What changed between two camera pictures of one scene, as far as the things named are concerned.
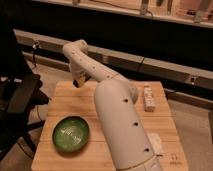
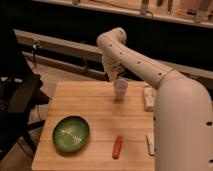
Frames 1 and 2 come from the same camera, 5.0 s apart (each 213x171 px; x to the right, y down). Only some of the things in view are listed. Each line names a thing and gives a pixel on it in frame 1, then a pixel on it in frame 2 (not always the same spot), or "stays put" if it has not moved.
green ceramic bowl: (70, 133) stays put
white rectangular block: (149, 103) stays put
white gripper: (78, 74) to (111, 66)
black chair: (21, 89) stays put
